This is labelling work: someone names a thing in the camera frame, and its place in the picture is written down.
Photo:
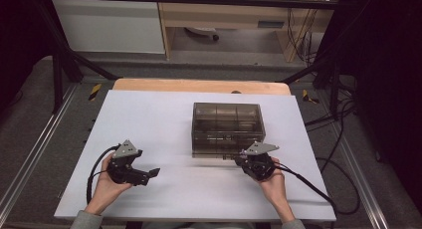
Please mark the person's left hand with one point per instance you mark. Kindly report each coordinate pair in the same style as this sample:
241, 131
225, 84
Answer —
104, 189

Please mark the smoky transparent drawer cabinet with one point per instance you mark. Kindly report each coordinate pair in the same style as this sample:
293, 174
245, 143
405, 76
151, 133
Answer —
229, 116

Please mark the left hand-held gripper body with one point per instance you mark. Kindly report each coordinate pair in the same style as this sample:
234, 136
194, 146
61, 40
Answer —
124, 171

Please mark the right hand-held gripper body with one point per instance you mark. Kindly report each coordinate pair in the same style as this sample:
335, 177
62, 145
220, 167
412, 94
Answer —
260, 164

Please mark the aluminium floor rail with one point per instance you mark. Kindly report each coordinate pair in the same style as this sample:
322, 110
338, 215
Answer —
36, 149
361, 176

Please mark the black curtain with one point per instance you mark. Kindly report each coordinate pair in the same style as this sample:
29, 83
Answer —
16, 40
388, 73

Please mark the wooden table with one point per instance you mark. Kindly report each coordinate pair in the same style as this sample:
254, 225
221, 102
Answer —
199, 86

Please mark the white cabinet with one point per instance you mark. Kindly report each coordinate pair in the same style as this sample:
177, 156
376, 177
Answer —
106, 26

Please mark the office chair base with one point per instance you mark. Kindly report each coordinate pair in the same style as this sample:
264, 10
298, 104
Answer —
202, 31

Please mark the person's right hand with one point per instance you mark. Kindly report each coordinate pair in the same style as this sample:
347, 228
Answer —
273, 189

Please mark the light wooden desk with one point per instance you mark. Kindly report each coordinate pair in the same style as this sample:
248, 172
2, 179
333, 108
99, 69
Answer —
232, 13

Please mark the black metal frame stand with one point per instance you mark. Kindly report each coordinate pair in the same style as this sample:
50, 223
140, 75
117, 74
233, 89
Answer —
61, 66
333, 83

